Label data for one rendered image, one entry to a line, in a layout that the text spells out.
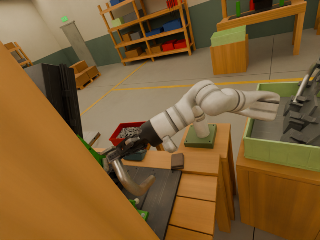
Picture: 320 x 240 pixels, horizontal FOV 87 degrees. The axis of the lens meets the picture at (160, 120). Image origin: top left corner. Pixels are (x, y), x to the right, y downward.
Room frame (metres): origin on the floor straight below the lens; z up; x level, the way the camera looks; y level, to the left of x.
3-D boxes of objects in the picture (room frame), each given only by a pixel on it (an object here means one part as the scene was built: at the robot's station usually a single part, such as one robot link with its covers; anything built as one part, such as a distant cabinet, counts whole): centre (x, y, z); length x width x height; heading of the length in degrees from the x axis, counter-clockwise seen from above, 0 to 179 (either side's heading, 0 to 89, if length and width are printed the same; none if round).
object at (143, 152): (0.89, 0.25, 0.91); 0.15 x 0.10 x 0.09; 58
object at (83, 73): (7.09, 2.25, 0.37); 1.20 x 0.80 x 0.74; 147
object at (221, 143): (0.85, -0.24, 0.83); 0.32 x 0.32 x 0.04; 55
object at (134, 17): (6.53, -0.71, 1.10); 3.01 x 0.55 x 2.20; 49
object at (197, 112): (0.86, -0.23, 1.14); 0.09 x 0.09 x 0.17; 21
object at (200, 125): (0.86, -0.24, 0.98); 0.09 x 0.09 x 0.17; 61
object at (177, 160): (0.69, 0.00, 0.91); 0.10 x 0.08 x 0.03; 162
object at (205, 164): (0.98, 0.42, 0.82); 1.50 x 0.14 x 0.15; 58
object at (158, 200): (0.74, 0.57, 0.89); 1.10 x 0.42 x 0.02; 58
